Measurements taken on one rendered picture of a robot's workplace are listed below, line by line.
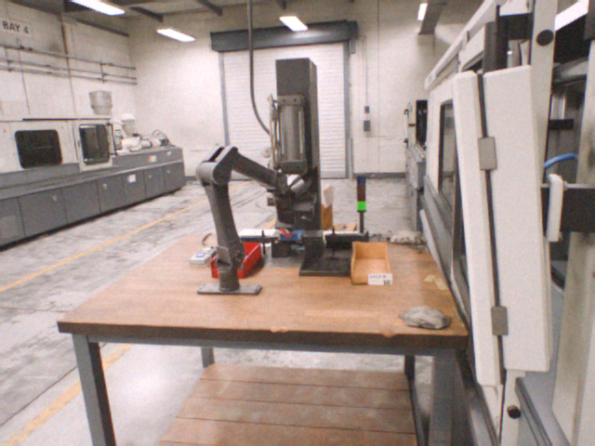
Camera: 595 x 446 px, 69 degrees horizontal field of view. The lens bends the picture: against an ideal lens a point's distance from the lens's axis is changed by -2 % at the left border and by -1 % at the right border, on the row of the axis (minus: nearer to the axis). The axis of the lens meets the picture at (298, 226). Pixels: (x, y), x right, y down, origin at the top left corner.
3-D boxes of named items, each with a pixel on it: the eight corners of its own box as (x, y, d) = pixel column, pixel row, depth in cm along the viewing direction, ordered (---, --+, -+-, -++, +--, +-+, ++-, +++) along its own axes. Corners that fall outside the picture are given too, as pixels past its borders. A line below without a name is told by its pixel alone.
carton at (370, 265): (351, 286, 140) (351, 263, 138) (354, 262, 164) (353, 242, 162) (392, 287, 138) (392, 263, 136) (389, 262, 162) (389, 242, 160)
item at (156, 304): (101, 569, 143) (53, 320, 122) (206, 391, 237) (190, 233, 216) (454, 616, 125) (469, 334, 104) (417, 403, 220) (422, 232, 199)
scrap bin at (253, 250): (211, 278, 151) (209, 261, 150) (232, 256, 175) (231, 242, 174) (244, 279, 149) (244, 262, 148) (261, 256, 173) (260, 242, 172)
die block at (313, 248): (271, 257, 172) (270, 239, 170) (276, 250, 181) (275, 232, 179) (322, 257, 168) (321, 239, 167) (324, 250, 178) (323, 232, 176)
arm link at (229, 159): (274, 175, 152) (204, 139, 130) (292, 176, 146) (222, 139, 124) (264, 208, 151) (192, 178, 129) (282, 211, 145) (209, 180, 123)
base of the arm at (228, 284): (201, 263, 142) (192, 270, 135) (260, 264, 139) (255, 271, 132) (204, 286, 144) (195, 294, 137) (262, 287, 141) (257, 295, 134)
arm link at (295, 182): (293, 190, 160) (282, 162, 154) (310, 191, 154) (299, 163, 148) (272, 207, 154) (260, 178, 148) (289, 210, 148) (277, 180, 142)
